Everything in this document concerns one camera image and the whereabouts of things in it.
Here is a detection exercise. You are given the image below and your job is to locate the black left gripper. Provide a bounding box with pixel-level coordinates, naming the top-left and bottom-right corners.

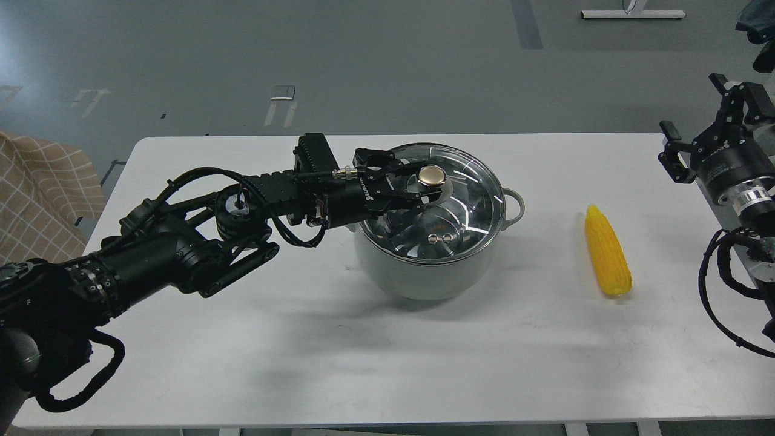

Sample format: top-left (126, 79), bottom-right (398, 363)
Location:
top-left (315, 147), bottom-right (443, 236)

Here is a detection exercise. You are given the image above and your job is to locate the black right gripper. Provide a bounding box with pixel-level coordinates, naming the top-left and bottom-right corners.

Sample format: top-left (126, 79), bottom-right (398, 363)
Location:
top-left (657, 73), bottom-right (774, 206)

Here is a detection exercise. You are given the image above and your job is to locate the glass pot lid gold knob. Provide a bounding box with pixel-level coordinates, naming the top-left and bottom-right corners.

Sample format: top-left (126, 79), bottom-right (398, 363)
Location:
top-left (358, 143), bottom-right (506, 263)

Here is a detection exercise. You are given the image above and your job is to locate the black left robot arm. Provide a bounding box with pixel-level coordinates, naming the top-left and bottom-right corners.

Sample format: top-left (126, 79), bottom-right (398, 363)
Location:
top-left (2, 133), bottom-right (447, 427)

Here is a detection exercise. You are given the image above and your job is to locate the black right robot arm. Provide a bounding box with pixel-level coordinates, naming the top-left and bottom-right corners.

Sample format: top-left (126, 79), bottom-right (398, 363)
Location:
top-left (657, 73), bottom-right (774, 358)

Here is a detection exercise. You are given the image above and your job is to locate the grey steel cooking pot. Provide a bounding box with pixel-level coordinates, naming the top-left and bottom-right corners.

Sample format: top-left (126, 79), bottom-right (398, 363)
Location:
top-left (353, 163), bottom-right (526, 301)

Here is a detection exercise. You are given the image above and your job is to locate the yellow corn cob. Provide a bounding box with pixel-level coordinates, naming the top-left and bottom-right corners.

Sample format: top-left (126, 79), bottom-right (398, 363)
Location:
top-left (584, 204), bottom-right (632, 296)

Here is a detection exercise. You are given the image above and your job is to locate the dark object top right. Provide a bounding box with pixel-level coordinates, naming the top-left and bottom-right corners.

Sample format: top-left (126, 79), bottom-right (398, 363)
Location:
top-left (734, 1), bottom-right (774, 74)

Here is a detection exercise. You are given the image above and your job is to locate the white desk base bar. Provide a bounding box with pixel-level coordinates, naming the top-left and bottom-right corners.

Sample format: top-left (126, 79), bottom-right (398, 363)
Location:
top-left (579, 1), bottom-right (687, 20)

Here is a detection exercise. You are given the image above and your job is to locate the beige checkered cloth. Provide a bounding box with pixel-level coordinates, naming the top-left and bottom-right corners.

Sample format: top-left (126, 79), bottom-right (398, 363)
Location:
top-left (1, 132), bottom-right (106, 264)

